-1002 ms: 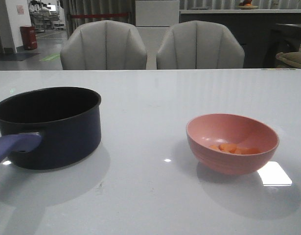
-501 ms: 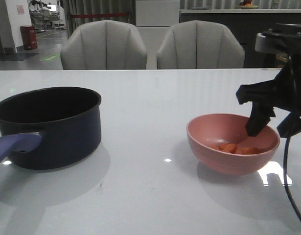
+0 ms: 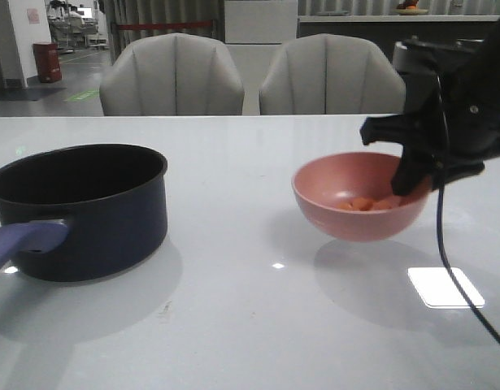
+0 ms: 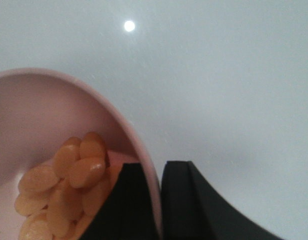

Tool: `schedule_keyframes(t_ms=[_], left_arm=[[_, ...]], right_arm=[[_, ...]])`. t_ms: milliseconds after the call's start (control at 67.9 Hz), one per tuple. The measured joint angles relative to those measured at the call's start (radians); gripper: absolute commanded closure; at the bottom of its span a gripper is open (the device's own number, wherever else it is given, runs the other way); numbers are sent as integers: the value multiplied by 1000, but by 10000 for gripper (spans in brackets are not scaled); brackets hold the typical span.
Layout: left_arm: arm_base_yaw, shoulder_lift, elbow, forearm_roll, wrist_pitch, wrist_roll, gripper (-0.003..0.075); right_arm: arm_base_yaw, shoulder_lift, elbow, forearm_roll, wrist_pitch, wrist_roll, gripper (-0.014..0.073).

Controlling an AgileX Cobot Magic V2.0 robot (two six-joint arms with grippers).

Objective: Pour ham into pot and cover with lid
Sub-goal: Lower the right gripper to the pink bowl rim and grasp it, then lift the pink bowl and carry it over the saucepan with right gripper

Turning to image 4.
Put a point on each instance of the pink plastic bowl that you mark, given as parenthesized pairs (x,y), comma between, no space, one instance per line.
(39,110)

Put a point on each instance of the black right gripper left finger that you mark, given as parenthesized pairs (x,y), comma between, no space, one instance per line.
(127,213)

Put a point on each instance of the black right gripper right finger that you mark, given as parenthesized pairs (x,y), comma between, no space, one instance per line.
(193,210)

